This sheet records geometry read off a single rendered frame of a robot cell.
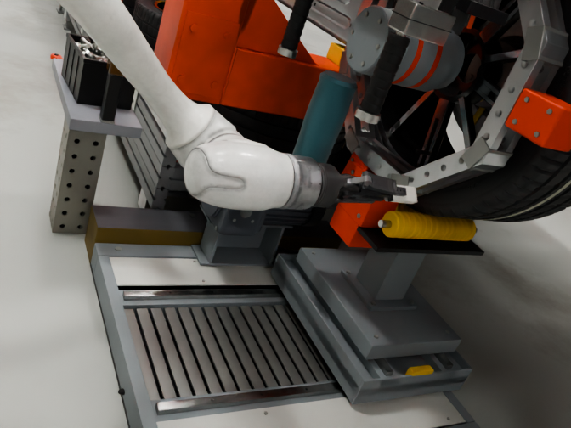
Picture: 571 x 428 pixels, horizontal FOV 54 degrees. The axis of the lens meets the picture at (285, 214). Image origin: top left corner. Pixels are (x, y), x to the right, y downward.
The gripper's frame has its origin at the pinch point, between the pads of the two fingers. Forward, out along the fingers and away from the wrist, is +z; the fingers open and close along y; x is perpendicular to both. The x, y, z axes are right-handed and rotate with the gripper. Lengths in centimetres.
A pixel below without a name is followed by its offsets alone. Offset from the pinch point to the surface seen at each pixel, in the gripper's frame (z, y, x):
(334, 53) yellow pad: 25, -48, 58
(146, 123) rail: -19, -93, 46
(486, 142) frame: 9.2, 13.3, 6.9
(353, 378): 12, -34, -35
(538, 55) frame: 8.8, 25.8, 17.5
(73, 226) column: -40, -98, 12
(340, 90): -0.7, -14.3, 26.9
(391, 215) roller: 10.1, -14.1, -0.3
